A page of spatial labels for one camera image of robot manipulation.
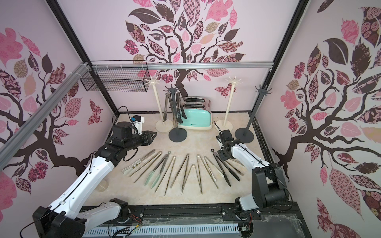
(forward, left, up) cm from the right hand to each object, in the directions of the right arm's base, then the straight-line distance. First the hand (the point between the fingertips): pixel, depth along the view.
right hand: (228, 152), depth 90 cm
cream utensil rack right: (+26, -2, -4) cm, 26 cm away
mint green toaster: (+29, +18, +8) cm, 35 cm away
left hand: (0, +41, +19) cm, 45 cm away
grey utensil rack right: (+17, -17, -6) cm, 25 cm away
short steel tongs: (-5, +22, -6) cm, 23 cm away
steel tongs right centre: (0, +19, -6) cm, 20 cm away
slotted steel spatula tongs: (+17, +38, +17) cm, 45 cm away
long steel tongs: (-1, +35, -6) cm, 35 cm away
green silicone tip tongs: (0, +40, -6) cm, 41 cm away
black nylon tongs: (-7, +3, -6) cm, 10 cm away
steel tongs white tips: (-9, +62, -2) cm, 62 cm away
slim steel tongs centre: (+1, +26, -5) cm, 26 cm away
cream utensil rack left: (+26, +45, -4) cm, 52 cm away
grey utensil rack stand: (+19, +34, -6) cm, 40 cm away
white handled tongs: (-10, +12, -5) cm, 16 cm away
